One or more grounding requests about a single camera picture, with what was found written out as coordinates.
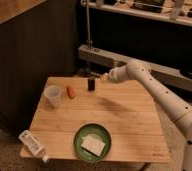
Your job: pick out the tan flat gripper end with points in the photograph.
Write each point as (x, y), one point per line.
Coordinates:
(105, 77)

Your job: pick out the black eraser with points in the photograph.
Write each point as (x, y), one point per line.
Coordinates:
(91, 84)

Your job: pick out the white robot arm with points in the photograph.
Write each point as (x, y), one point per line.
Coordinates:
(178, 110)

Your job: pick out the vertical metal pole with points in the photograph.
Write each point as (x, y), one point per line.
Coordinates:
(89, 41)

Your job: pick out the orange carrot toy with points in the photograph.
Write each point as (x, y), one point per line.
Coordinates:
(70, 92)

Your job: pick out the green plate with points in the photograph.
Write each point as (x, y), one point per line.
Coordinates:
(98, 132)

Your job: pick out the clear plastic cup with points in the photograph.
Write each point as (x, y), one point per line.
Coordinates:
(53, 94)

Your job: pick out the white sponge block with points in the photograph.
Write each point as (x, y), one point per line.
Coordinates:
(93, 145)

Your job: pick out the metal shelf rack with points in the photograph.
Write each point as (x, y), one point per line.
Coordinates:
(119, 34)

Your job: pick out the wooden cabinet counter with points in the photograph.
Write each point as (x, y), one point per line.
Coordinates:
(38, 39)

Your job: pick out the white tube bottle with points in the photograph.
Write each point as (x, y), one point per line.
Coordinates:
(33, 145)

